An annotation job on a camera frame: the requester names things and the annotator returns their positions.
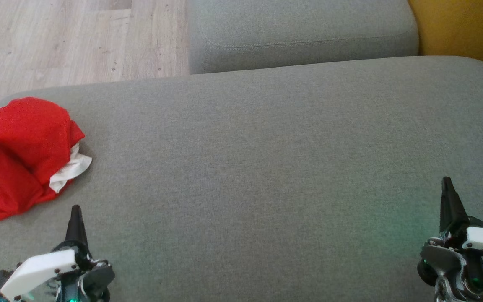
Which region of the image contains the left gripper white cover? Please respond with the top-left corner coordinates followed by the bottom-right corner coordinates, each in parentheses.
top-left (0, 205), bottom-right (115, 302)

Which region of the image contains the red basketball jersey white trim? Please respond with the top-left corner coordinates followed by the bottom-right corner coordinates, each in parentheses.
top-left (0, 97), bottom-right (86, 187)

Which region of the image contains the yellow sofa back cushion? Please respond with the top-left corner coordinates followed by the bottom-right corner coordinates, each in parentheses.
top-left (407, 0), bottom-right (483, 81)

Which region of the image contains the grey fabric ottoman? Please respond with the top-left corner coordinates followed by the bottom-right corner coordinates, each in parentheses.
top-left (0, 56), bottom-right (483, 302)

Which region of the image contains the grey sofa seat cushion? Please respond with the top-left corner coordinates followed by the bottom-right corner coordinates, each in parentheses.
top-left (187, 0), bottom-right (419, 75)

